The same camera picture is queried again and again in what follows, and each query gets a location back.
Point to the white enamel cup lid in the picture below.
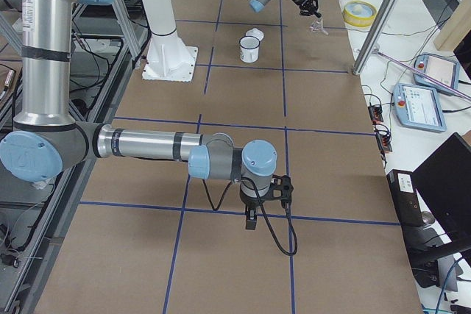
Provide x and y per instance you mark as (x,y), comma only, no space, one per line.
(256,33)

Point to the white enamel cup blue rim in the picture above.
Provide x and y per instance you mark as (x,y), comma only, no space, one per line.
(249,49)

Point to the yellow tape roll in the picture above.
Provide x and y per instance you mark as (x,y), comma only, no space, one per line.
(359,13)

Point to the far orange black connector box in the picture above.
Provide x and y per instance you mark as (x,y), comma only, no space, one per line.
(376,113)

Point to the orange black connector box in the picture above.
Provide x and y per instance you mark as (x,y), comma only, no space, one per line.
(376,113)
(383,142)

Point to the near blue teach pendant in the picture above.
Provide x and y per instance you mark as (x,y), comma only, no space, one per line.
(418,107)

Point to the blue teach pendant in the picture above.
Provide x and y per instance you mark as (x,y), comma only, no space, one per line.
(418,107)
(444,70)

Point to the near orange black connector box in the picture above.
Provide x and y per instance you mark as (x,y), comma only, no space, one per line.
(383,142)

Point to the wooden board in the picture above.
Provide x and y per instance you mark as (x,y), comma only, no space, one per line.
(456,28)

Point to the far blue teach pendant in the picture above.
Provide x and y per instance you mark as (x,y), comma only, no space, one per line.
(444,70)

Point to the black desktop box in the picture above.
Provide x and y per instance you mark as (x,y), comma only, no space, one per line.
(412,219)

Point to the black computer monitor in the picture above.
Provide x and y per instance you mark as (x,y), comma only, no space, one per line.
(443,181)

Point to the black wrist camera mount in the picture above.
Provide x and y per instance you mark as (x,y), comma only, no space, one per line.
(280,189)

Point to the aluminium frame post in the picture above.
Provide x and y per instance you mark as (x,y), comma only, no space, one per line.
(375,31)

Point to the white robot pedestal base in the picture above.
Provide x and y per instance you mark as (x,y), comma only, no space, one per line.
(168,58)

